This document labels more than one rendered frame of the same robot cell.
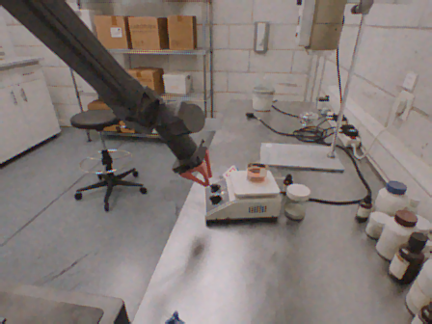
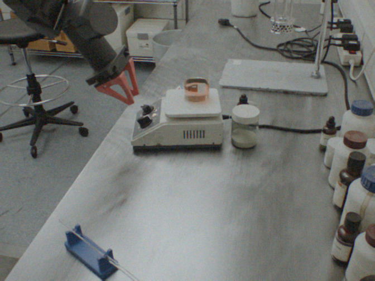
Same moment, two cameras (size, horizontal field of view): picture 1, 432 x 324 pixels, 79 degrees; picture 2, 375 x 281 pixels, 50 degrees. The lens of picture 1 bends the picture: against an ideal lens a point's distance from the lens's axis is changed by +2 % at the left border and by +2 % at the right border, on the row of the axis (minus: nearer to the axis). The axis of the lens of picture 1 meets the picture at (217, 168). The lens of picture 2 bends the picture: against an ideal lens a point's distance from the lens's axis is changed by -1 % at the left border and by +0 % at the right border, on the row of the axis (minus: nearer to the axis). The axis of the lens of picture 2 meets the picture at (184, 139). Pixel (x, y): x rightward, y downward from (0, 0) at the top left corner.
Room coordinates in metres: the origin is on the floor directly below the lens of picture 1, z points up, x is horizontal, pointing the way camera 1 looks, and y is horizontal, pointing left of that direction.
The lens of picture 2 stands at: (-0.19, -0.14, 1.25)
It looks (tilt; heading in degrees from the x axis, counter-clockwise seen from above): 33 degrees down; 5
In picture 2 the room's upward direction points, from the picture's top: 2 degrees counter-clockwise
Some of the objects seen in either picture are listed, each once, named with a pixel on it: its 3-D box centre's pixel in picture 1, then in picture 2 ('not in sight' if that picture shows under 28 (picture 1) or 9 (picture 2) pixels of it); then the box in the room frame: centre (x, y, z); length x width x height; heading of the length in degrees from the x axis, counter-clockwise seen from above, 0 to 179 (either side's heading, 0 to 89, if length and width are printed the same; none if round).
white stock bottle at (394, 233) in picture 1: (398, 234); (350, 160); (0.43, -0.40, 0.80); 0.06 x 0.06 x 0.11
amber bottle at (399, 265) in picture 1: (409, 256); (350, 181); (0.37, -0.38, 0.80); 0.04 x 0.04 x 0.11
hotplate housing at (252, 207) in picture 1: (243, 195); (181, 119); (0.60, -0.07, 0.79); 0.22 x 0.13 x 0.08; 94
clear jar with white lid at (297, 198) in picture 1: (296, 202); (244, 126); (0.57, -0.22, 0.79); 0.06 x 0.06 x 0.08
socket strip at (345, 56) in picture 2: (340, 126); (345, 38); (1.20, -0.60, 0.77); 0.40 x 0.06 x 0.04; 171
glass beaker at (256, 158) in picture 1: (256, 166); (195, 81); (0.62, -0.11, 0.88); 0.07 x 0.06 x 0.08; 66
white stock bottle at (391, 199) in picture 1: (390, 203); (356, 128); (0.54, -0.44, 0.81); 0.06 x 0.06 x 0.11
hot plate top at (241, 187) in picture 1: (253, 182); (192, 102); (0.60, -0.10, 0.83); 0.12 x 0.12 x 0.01; 4
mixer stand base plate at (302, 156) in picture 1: (298, 155); (273, 75); (0.93, -0.32, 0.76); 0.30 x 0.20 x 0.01; 81
